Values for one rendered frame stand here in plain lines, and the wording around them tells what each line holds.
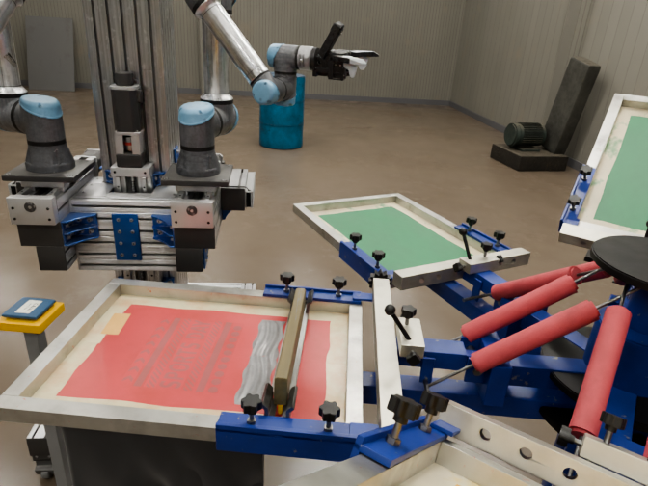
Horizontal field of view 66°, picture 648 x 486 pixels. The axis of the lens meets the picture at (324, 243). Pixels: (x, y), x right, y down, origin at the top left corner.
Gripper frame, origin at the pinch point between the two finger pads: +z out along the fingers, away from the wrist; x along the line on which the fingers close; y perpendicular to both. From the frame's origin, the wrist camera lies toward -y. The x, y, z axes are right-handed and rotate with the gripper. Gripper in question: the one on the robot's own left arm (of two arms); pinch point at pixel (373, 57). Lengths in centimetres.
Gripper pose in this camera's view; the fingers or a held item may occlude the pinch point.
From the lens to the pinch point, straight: 167.9
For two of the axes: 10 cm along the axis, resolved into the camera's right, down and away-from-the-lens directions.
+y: -0.2, 8.5, 5.2
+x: -3.2, 4.9, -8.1
